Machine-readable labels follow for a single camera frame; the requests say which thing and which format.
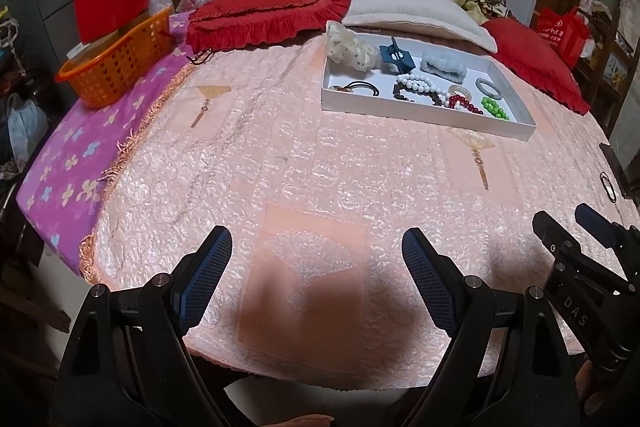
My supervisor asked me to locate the purple flowered sheet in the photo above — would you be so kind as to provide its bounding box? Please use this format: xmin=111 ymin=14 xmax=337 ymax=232
xmin=17 ymin=12 xmax=193 ymax=275

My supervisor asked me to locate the dark flat object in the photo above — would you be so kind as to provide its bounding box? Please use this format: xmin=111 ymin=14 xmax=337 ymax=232
xmin=599 ymin=143 xmax=640 ymax=200

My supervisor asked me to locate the red frilled cushion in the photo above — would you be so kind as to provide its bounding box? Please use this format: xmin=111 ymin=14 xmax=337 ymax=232
xmin=186 ymin=0 xmax=351 ymax=54

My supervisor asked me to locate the pink quilted bedspread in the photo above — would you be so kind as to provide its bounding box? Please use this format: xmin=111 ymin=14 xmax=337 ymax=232
xmin=80 ymin=34 xmax=640 ymax=380

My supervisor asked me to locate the white tray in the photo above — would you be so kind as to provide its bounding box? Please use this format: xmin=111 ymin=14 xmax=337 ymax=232
xmin=321 ymin=21 xmax=537 ymax=141

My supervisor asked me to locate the pale blue fluffy hair clip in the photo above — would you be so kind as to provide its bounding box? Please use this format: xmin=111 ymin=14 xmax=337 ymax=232
xmin=420 ymin=52 xmax=469 ymax=80

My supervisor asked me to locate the black hair tie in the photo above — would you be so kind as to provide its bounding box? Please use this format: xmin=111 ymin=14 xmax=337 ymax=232
xmin=600 ymin=173 xmax=619 ymax=202

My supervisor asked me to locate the white plastic bag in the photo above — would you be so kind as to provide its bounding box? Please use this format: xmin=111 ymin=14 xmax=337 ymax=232
xmin=7 ymin=94 xmax=48 ymax=162

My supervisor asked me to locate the green bead bracelet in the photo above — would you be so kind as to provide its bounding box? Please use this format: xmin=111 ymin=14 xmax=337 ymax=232
xmin=481 ymin=96 xmax=511 ymax=122

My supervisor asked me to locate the red bead bracelet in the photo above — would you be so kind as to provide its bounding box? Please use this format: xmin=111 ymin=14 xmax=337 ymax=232
xmin=447 ymin=94 xmax=484 ymax=116

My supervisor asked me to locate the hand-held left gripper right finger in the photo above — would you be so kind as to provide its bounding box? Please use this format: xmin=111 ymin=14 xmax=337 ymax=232
xmin=400 ymin=228 xmax=581 ymax=427

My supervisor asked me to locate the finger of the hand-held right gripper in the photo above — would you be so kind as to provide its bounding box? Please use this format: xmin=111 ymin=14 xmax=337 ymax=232
xmin=532 ymin=209 xmax=569 ymax=259
xmin=574 ymin=203 xmax=640 ymax=259

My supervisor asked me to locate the blue hair claw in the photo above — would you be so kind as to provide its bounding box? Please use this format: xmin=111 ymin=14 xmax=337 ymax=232
xmin=380 ymin=37 xmax=417 ymax=74

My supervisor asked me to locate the orange plastic basket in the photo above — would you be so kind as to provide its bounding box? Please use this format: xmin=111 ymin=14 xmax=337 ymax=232
xmin=55 ymin=6 xmax=175 ymax=108

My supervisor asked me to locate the red shopping bag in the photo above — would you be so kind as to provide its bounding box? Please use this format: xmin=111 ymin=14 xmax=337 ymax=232
xmin=535 ymin=6 xmax=591 ymax=68

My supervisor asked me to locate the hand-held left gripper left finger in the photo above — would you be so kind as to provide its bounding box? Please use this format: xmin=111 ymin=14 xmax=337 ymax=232
xmin=52 ymin=226 xmax=234 ymax=427

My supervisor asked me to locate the dark brown bead bracelet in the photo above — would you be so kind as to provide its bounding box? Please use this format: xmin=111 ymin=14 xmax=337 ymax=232
xmin=392 ymin=84 xmax=432 ymax=104

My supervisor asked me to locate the plain red cushion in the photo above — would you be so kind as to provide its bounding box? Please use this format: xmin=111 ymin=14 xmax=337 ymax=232
xmin=482 ymin=18 xmax=592 ymax=115

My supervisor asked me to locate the white pillow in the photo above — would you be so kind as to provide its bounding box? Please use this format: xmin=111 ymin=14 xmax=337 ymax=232
xmin=342 ymin=0 xmax=498 ymax=54

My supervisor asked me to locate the wooden shelf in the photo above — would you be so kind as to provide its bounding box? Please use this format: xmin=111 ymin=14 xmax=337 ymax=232
xmin=575 ymin=0 xmax=626 ymax=128

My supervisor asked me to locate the white bead bracelet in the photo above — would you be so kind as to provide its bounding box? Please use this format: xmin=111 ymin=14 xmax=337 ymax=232
xmin=395 ymin=73 xmax=452 ymax=108

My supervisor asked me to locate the cream dotted scrunchie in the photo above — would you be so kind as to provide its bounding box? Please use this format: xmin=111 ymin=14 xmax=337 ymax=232
xmin=326 ymin=24 xmax=381 ymax=70

